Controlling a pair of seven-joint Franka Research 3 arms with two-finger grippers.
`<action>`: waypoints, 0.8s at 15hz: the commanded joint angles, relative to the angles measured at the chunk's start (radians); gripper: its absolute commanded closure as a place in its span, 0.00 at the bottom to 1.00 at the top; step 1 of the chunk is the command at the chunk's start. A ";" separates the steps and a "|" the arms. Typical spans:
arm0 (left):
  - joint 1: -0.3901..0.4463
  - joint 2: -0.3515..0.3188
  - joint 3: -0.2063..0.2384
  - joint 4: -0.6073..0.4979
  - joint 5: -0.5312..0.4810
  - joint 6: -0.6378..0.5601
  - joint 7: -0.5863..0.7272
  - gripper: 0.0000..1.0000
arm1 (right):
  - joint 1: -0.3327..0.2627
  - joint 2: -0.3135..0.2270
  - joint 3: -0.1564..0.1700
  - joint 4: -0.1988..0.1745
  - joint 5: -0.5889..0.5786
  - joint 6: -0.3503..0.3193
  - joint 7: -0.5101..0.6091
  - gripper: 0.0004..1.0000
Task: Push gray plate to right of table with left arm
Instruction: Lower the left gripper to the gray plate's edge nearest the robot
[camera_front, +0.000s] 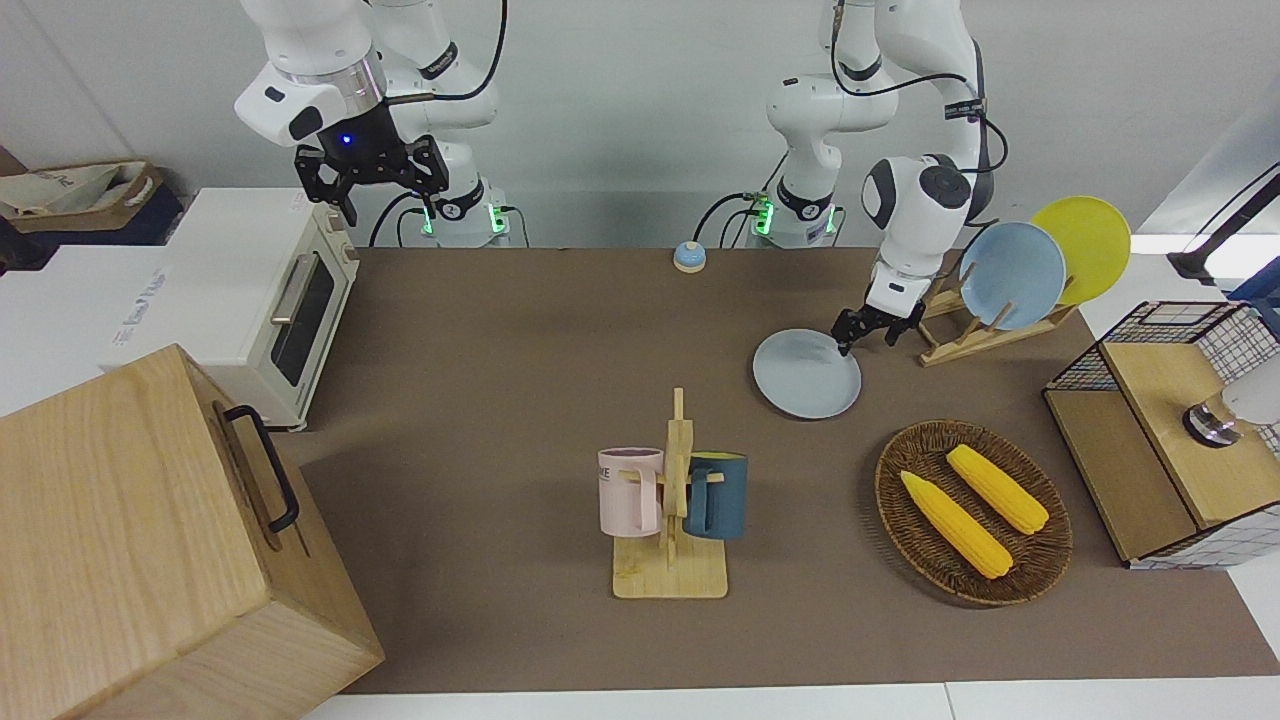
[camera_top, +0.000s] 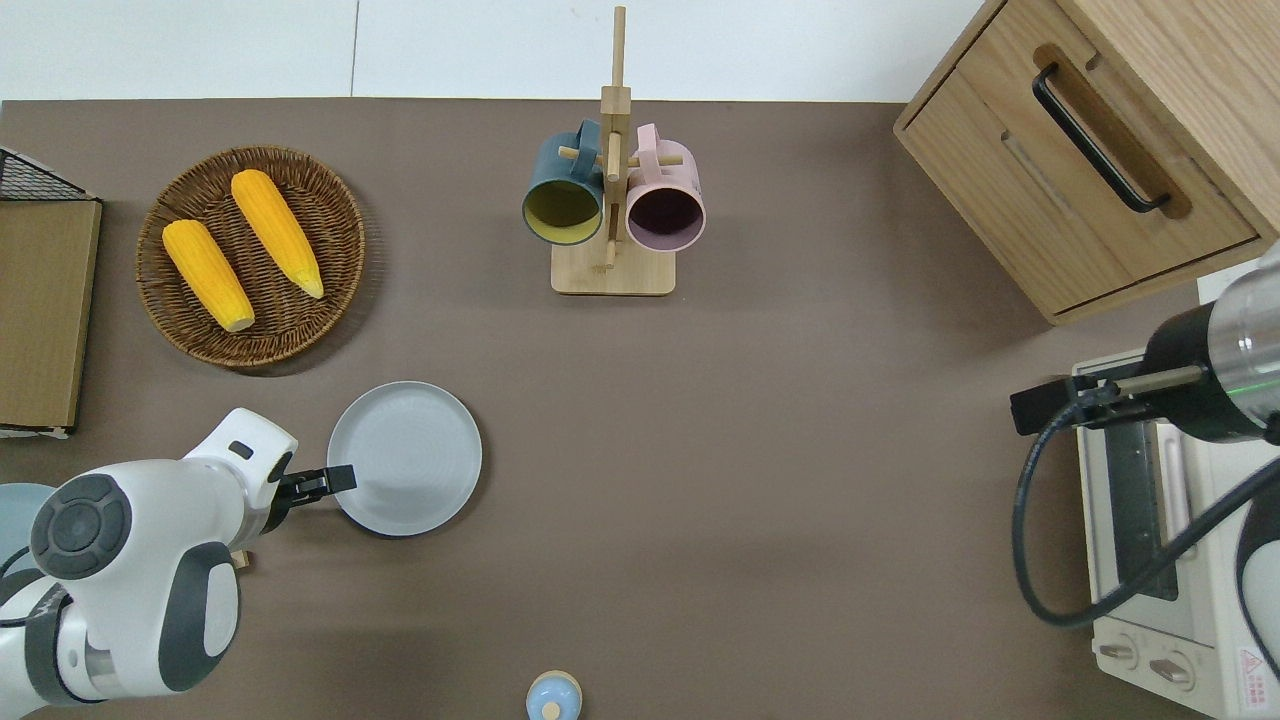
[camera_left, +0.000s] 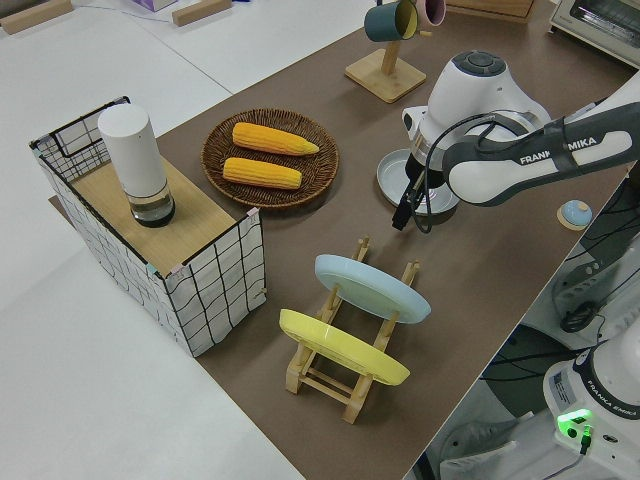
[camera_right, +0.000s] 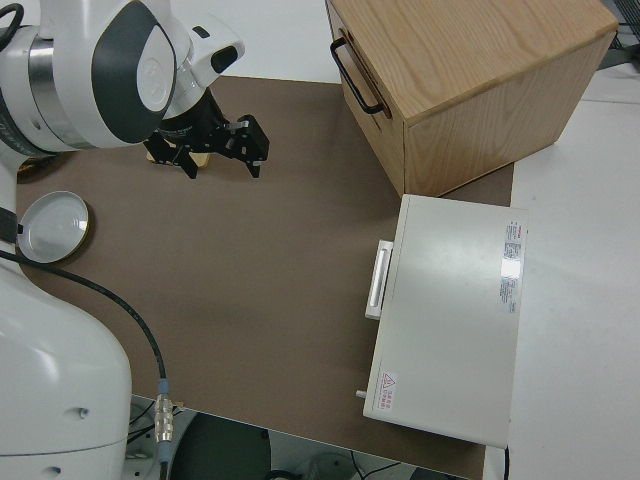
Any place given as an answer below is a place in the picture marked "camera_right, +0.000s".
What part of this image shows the black cabinet handle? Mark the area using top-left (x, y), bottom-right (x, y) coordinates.
top-left (329, 38), bottom-right (387, 116)

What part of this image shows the wooden drawer cabinet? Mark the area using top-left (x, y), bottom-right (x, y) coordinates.
top-left (324, 0), bottom-right (619, 199)

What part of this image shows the white toaster oven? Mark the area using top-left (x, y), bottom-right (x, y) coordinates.
top-left (353, 193), bottom-right (531, 448)

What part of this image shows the brown wicker basket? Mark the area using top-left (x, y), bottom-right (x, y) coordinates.
top-left (16, 155), bottom-right (57, 177)

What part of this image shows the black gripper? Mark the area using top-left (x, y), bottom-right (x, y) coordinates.
top-left (143, 113), bottom-right (272, 181)

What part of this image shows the wooden mug tree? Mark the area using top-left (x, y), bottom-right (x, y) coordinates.
top-left (145, 148), bottom-right (212, 169)

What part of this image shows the gray round plate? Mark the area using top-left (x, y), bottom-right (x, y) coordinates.
top-left (15, 190), bottom-right (92, 265)

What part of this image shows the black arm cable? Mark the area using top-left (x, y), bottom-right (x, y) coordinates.
top-left (0, 248), bottom-right (178, 480)

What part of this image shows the black wire mesh object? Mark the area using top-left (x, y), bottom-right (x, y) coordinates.
top-left (598, 0), bottom-right (640, 67)

